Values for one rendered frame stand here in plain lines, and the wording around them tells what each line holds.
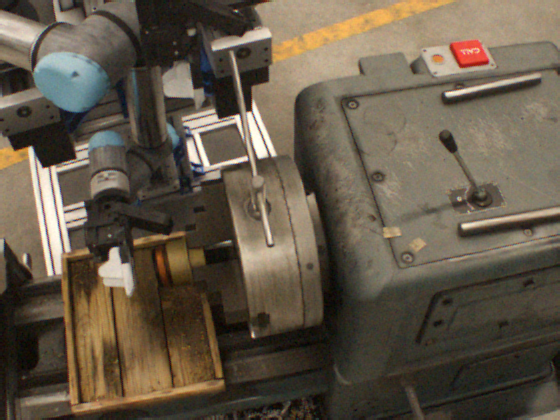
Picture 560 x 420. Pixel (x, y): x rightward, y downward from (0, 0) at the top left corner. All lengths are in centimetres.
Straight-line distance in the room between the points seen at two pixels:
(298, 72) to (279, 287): 199
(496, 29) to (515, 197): 227
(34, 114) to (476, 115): 92
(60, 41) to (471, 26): 248
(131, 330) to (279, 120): 160
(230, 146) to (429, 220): 149
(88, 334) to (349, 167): 64
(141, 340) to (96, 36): 61
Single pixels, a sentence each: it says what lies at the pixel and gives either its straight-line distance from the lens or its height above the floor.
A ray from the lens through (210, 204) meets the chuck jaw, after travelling 124.
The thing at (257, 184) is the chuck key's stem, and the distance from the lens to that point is 108.
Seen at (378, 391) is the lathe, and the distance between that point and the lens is 156.
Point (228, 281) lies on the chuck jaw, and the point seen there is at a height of 111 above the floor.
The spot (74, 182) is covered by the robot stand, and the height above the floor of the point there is 21.
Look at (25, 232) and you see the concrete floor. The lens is 276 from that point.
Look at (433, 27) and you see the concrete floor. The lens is 335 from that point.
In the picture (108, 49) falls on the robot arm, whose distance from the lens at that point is 118.
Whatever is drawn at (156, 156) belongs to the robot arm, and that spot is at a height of 100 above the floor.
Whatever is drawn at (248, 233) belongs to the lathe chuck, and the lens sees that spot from 114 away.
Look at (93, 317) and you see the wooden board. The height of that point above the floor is 89.
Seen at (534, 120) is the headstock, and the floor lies 126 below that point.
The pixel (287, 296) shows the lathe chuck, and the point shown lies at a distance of 117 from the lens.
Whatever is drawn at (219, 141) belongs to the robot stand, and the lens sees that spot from 256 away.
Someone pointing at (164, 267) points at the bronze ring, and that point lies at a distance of 126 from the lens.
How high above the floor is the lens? 220
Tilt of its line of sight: 57 degrees down
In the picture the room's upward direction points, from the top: 1 degrees counter-clockwise
